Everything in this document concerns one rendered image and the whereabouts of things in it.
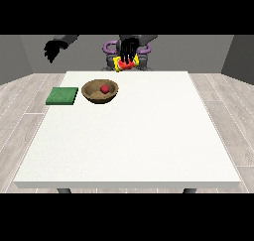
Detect brown wooden bowl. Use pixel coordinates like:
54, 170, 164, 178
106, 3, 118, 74
80, 78, 120, 105

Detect yellow cup with melon print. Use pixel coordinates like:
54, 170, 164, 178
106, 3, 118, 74
113, 53, 140, 73

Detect grey robot trunk purple rings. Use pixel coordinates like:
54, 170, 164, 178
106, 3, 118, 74
101, 39, 154, 72

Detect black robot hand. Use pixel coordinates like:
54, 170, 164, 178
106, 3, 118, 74
119, 36, 142, 65
44, 39, 69, 64

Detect green square pad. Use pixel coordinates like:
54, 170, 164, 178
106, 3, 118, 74
45, 86, 79, 106

